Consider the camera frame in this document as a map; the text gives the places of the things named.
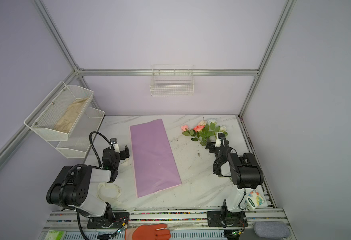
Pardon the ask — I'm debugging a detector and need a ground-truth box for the deep pink fake rose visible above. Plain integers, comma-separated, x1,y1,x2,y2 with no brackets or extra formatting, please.
191,125,207,147

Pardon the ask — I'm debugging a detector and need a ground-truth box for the white fake rose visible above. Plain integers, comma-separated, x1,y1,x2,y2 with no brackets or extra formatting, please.
206,119,228,140

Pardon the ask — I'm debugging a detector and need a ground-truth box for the cream fake rose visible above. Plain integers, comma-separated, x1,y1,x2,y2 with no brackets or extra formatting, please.
198,120,213,139

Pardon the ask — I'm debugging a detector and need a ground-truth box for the light pink fake rose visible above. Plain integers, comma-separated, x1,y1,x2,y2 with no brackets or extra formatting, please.
180,125,199,142

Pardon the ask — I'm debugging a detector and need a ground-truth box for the pink purple wrapping paper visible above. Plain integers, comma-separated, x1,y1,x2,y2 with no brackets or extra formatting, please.
130,119,181,198

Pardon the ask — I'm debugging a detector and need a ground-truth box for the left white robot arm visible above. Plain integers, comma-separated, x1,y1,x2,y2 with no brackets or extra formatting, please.
46,131,130,229

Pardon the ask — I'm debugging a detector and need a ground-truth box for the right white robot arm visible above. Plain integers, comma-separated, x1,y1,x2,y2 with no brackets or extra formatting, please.
205,133,265,228

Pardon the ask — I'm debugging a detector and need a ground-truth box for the cream ribbon roll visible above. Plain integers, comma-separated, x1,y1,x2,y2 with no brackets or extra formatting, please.
97,183,122,205

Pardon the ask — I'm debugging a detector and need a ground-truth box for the lower white mesh shelf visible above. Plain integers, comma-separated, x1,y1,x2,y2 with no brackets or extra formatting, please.
56,107,105,159

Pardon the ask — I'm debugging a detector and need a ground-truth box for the white mesh shelf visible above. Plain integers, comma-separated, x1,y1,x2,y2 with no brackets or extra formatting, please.
56,107,105,159
24,82,94,142

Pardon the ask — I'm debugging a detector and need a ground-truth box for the beige cloth in shelf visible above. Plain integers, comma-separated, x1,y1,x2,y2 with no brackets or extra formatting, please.
54,97,89,134

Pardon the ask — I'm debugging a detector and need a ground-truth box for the colourful tissue pack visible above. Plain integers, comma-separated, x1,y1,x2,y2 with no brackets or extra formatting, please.
244,189,267,211

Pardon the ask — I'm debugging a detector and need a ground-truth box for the upper white mesh shelf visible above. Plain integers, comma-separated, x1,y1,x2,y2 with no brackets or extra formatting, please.
24,82,94,142

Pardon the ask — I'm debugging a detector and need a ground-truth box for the orange rubber glove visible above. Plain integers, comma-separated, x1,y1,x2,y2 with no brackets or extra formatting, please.
125,224,171,240

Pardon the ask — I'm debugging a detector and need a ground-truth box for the grey cloth pad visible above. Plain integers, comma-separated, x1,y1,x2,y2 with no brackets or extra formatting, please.
253,222,290,240

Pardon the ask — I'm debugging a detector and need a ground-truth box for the green white packet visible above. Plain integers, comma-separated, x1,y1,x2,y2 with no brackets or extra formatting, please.
44,230,66,240

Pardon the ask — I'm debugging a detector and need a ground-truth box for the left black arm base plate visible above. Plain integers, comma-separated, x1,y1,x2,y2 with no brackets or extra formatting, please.
87,212,130,229

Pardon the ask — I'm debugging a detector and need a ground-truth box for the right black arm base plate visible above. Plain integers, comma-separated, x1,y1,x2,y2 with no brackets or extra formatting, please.
206,211,248,228

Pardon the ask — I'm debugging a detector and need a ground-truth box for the white wire wall basket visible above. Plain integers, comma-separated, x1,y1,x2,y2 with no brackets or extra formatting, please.
150,65,194,97

